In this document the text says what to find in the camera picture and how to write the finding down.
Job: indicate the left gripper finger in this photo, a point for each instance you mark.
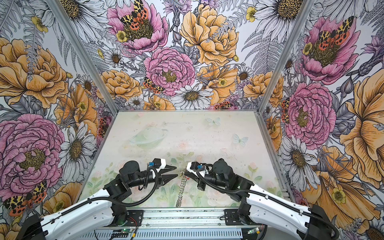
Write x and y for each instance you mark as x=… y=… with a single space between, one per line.
x=164 y=179
x=165 y=169

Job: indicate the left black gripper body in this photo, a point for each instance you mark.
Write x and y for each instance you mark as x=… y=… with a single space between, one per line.
x=147 y=176

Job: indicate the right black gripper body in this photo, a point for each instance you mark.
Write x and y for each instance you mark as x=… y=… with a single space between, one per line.
x=211 y=179

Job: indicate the silver metal keyring plate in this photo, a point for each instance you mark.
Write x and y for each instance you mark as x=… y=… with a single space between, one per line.
x=182 y=186

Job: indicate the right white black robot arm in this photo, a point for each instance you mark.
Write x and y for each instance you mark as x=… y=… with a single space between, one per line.
x=258 y=207

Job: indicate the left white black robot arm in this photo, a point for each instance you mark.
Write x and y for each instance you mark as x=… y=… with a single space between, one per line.
x=104 y=208

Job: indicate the aluminium front rail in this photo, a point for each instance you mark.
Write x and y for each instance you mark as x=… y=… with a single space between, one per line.
x=186 y=218

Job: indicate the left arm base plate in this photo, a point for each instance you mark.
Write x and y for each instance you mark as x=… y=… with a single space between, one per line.
x=133 y=218

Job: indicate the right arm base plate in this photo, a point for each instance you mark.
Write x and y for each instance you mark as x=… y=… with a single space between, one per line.
x=233 y=218

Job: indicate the white perforated cable duct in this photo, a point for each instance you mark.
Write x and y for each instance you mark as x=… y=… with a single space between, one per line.
x=167 y=234

